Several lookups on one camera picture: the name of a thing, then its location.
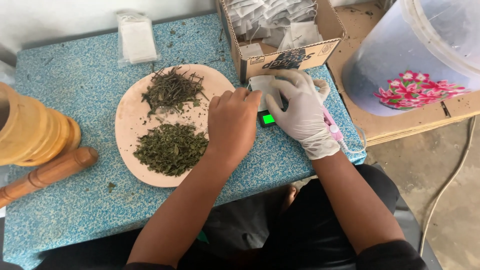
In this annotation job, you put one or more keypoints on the person's left hand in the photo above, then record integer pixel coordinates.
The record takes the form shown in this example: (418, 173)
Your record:
(230, 123)

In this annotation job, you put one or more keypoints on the person's right hand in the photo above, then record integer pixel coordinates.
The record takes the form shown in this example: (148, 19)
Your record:
(305, 112)

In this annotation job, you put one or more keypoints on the person's left fingers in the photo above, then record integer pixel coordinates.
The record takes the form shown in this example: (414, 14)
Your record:
(240, 96)

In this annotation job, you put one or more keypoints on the white tea bag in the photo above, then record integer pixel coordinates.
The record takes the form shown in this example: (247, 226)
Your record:
(264, 88)

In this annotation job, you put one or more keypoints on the black digital pocket scale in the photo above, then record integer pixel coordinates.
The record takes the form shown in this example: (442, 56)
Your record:
(267, 119)

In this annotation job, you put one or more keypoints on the brown cardboard box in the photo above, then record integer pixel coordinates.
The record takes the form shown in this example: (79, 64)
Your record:
(288, 60)

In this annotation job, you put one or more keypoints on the pile of dried herb stems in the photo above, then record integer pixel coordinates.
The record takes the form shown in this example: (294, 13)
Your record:
(172, 90)

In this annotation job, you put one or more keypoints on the heap of white tea bags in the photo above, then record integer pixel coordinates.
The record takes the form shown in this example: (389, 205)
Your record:
(270, 18)

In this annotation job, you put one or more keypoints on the pile of dried green leaves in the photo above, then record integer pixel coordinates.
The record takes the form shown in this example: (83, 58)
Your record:
(170, 150)

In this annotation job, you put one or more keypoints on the pink handheld heat sealer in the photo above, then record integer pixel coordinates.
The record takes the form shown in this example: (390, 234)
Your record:
(333, 129)

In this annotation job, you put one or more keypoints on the person's foot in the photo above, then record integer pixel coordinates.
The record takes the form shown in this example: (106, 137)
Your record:
(289, 197)

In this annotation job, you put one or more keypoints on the pink round plate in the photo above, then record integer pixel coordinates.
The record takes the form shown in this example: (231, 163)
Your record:
(131, 123)

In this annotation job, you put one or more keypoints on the plastic packet of tea bags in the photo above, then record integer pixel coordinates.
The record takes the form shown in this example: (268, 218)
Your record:
(137, 39)

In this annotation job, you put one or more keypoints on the person's black clothing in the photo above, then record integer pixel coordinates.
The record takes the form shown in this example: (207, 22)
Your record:
(307, 228)

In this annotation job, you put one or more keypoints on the brown hardboard table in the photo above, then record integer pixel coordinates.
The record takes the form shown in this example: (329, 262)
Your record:
(397, 123)

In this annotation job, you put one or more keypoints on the translucent flower print bucket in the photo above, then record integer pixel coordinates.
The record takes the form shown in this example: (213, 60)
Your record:
(408, 56)

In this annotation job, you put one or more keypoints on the wooden pestle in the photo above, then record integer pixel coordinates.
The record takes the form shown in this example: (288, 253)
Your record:
(48, 174)

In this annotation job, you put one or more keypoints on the wooden mortar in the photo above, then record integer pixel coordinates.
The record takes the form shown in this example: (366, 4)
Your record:
(33, 127)

